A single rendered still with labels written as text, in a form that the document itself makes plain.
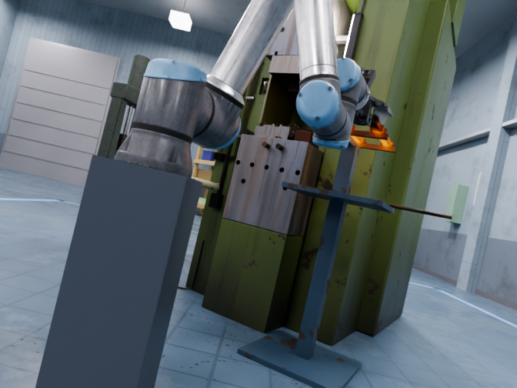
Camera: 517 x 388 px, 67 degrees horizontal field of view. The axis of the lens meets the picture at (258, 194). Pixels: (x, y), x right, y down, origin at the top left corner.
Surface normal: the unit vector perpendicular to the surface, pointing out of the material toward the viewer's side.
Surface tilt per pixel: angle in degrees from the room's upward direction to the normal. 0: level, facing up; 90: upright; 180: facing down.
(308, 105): 94
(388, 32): 90
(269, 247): 90
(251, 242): 90
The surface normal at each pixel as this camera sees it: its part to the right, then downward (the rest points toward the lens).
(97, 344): 0.00, -0.03
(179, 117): 0.64, 0.13
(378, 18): -0.48, -0.14
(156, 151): 0.25, -0.32
